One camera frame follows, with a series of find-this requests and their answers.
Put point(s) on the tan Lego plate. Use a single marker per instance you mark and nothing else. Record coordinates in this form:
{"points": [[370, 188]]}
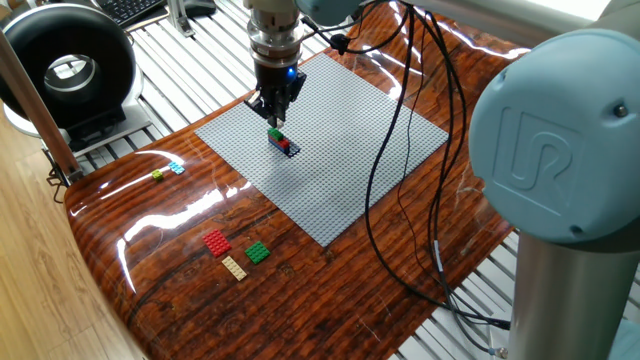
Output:
{"points": [[234, 268]]}

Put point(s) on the aluminium bracket post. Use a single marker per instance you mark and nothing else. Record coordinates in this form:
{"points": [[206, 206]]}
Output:
{"points": [[178, 17]]}

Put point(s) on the grey Lego baseplate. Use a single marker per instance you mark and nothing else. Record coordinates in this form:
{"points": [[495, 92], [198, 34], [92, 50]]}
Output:
{"points": [[340, 175]]}

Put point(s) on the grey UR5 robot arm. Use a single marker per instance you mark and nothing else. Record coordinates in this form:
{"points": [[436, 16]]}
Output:
{"points": [[565, 140]]}

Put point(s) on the green small Lego brick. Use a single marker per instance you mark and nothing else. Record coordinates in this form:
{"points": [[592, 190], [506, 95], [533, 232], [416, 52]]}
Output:
{"points": [[275, 134]]}

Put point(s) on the black Lego plate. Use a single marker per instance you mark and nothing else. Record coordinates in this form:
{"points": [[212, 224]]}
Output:
{"points": [[293, 150]]}

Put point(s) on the red wide Lego plate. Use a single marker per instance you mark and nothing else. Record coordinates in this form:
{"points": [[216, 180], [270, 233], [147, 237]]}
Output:
{"points": [[217, 243]]}

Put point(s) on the black computer keyboard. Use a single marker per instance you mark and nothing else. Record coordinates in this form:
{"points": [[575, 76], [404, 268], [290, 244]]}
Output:
{"points": [[127, 10]]}

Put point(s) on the red long Lego brick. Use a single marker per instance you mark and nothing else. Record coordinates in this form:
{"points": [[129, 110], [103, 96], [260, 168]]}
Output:
{"points": [[283, 144]]}

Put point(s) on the lime green Lego brick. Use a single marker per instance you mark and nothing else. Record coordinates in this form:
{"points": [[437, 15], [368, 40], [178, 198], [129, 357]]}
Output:
{"points": [[157, 175]]}

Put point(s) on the green square Lego plate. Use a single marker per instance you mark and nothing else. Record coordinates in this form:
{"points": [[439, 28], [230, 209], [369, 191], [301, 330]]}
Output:
{"points": [[257, 252]]}

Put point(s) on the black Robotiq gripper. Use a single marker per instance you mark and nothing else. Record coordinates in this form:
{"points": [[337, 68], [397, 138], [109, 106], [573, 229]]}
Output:
{"points": [[277, 82]]}

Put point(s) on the brown wooden pole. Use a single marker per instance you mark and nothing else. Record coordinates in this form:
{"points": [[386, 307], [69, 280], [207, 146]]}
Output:
{"points": [[41, 120]]}

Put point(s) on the wood pattern table mat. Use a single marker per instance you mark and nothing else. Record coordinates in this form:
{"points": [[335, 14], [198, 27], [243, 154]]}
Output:
{"points": [[300, 310]]}

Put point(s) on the light blue Lego brick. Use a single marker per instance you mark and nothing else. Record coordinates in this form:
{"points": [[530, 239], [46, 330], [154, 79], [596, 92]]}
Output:
{"points": [[177, 168]]}

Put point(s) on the black computer mouse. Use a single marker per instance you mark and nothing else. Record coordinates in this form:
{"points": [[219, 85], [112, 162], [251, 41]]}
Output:
{"points": [[200, 7]]}

